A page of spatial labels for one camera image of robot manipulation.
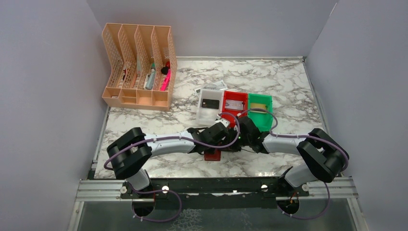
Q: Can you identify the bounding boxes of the red leather card holder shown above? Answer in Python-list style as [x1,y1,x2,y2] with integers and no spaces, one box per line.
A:
[204,148,221,161]

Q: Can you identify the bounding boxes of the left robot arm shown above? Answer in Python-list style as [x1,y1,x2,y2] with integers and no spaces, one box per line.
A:
[104,119,230,198]

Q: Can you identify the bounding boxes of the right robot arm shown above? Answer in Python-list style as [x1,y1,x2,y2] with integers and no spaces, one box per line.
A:
[238,116,349,196]

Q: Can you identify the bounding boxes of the gold credit card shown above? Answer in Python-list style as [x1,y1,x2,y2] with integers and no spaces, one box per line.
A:
[250,103,267,110]

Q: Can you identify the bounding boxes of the black credit card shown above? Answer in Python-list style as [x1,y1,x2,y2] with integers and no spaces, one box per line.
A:
[201,99,220,110]

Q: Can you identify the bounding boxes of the silver credit card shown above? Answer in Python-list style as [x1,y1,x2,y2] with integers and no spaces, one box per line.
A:
[225,100,244,111]

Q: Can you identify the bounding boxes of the green plastic bin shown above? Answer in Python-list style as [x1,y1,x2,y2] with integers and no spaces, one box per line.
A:
[247,93,273,131]

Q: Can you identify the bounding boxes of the white plastic bin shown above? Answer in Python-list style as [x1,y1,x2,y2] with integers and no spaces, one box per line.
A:
[196,89,224,126]

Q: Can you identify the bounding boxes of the red plastic bin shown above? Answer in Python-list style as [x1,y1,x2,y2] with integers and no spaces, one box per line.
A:
[221,90,248,116]

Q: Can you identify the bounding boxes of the paper receipts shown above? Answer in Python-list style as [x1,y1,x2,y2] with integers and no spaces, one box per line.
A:
[193,80,228,95]

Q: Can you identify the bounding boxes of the pink highlighter pen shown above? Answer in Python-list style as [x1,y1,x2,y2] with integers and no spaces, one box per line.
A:
[160,66,171,91]

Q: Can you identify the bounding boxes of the grey green marker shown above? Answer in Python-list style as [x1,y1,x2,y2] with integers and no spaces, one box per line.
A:
[144,63,156,90]

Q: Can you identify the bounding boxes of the peach plastic file organizer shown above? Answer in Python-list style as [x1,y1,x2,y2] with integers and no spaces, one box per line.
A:
[102,23,178,111]

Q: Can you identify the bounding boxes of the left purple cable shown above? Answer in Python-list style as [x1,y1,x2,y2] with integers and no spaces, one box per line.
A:
[103,112,241,170]

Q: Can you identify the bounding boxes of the purple cable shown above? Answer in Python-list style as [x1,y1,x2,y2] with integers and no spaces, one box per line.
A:
[236,107,350,173]
[103,112,241,170]

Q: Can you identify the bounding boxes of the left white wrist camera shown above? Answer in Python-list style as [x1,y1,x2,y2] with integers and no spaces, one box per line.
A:
[215,118,230,128]

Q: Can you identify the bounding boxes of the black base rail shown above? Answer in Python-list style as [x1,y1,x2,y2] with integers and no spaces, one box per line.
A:
[120,177,309,210]

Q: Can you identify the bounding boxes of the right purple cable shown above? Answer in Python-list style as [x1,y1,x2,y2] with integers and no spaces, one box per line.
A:
[236,107,350,173]

